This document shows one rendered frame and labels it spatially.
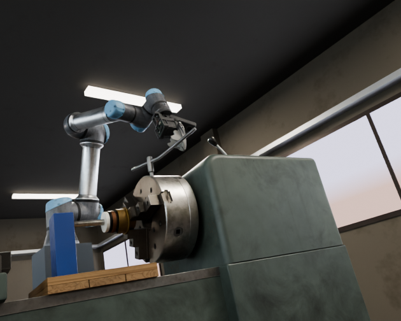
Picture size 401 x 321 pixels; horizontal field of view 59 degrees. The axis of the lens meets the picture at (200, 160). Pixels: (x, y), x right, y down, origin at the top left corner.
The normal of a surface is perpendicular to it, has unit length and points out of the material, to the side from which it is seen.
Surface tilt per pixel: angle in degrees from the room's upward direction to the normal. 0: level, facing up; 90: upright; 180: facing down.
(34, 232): 90
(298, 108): 90
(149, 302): 90
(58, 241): 90
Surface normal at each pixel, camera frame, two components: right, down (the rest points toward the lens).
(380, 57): -0.78, -0.07
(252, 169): 0.51, -0.40
